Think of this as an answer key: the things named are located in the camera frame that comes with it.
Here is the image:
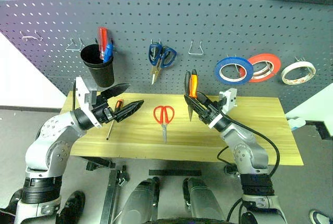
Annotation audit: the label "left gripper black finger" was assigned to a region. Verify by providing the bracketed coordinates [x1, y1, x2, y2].
[113, 99, 145, 123]
[100, 83, 131, 99]

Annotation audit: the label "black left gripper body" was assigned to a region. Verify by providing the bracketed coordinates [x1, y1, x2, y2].
[92, 93, 117, 125]

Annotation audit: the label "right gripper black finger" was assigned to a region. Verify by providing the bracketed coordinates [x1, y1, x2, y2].
[183, 94, 210, 122]
[196, 91, 219, 109]

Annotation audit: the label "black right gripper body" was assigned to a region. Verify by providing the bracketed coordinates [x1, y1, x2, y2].
[200, 101, 225, 126]

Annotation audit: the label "orange and black pliers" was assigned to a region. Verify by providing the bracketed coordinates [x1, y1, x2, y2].
[184, 69, 200, 123]

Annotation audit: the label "red handled scissors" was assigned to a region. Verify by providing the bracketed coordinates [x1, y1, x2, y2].
[152, 105, 175, 144]

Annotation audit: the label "blue tape roll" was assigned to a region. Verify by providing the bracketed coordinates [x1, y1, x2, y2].
[214, 56, 254, 86]

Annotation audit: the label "black floor tape strip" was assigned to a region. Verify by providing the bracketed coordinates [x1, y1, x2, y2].
[148, 169, 202, 177]

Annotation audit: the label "red tape roll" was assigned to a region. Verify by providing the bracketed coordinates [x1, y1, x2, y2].
[239, 53, 281, 83]

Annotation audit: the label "dark grey perforated pegboard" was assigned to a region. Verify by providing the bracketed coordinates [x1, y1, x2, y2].
[0, 0, 333, 115]

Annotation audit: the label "white tape roll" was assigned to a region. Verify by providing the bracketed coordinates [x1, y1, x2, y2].
[280, 61, 317, 86]

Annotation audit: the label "black plastic cup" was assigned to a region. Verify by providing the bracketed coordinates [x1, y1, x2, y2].
[80, 43, 116, 88]

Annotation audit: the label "silver right robot thigh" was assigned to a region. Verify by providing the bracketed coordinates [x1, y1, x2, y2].
[182, 177, 226, 221]

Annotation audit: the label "silver robot thigh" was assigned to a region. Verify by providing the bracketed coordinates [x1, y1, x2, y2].
[182, 177, 226, 221]
[122, 177, 161, 222]

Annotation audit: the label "silver left robot thigh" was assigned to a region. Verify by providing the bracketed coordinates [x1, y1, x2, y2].
[122, 177, 161, 222]

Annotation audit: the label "black rounded robot foot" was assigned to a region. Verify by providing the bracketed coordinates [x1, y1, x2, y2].
[55, 190, 86, 224]

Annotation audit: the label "white side table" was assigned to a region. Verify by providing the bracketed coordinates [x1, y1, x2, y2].
[285, 82, 333, 122]

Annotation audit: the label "black rounded torso rim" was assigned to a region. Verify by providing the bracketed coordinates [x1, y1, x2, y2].
[149, 217, 222, 224]

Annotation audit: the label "white and blue shoe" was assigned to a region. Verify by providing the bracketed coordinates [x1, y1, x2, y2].
[309, 209, 333, 224]

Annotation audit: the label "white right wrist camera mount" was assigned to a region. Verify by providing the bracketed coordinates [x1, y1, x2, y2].
[208, 88, 238, 129]

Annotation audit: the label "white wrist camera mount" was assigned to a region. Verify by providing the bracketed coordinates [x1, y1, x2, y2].
[74, 77, 104, 129]
[208, 88, 238, 129]

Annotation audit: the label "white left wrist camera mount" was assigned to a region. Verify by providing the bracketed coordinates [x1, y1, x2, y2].
[74, 77, 104, 129]

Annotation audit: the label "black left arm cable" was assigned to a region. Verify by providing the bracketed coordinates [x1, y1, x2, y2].
[72, 79, 78, 111]

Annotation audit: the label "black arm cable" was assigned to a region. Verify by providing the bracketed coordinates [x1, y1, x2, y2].
[72, 79, 78, 111]
[217, 113, 281, 178]

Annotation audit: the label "blue handled screwdriver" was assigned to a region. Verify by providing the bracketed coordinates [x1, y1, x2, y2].
[103, 42, 114, 64]

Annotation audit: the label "blue handled scissors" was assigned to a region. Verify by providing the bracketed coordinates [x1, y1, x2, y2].
[148, 42, 178, 85]

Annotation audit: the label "red handled screwdriver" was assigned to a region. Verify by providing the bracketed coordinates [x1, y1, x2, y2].
[97, 27, 109, 59]

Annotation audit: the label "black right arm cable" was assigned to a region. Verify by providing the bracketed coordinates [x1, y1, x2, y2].
[217, 113, 281, 178]

